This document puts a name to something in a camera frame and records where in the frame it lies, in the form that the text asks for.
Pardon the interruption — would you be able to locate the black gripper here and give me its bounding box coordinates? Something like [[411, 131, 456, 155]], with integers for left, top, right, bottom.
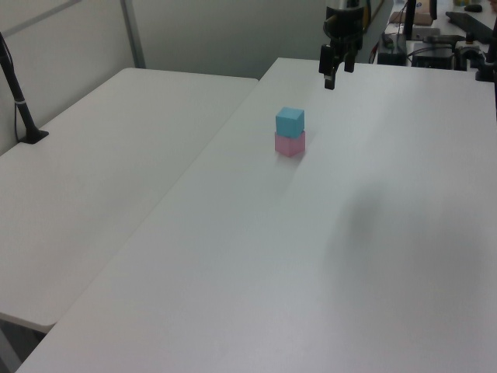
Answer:
[[318, 5, 367, 92]]

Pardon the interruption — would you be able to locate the blue cube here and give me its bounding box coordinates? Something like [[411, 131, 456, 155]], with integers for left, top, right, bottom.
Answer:
[[275, 106, 305, 139]]

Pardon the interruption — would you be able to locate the pink cube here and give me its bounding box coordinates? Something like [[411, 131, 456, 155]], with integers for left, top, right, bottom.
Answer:
[[273, 131, 307, 159]]

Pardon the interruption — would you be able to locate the black electronics box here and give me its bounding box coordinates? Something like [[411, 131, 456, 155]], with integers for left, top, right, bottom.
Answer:
[[377, 50, 408, 66]]

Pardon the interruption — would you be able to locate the black monitor stand pole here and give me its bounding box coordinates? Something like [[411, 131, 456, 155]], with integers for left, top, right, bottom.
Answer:
[[402, 0, 419, 40]]

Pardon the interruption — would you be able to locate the black desk device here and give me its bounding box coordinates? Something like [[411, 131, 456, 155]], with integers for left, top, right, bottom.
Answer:
[[412, 34, 467, 71]]

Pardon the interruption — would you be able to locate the black keyboard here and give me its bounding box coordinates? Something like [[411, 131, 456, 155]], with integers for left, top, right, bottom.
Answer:
[[445, 10, 497, 45]]

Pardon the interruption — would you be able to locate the black table clamp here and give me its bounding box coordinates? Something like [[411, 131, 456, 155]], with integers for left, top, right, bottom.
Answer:
[[474, 23, 497, 83]]

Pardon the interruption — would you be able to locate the grey metal frame post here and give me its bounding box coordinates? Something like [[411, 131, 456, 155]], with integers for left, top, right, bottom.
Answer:
[[119, 0, 148, 69]]

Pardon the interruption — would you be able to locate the black camera stand pole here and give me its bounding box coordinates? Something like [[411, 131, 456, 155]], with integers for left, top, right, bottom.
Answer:
[[0, 30, 50, 146]]

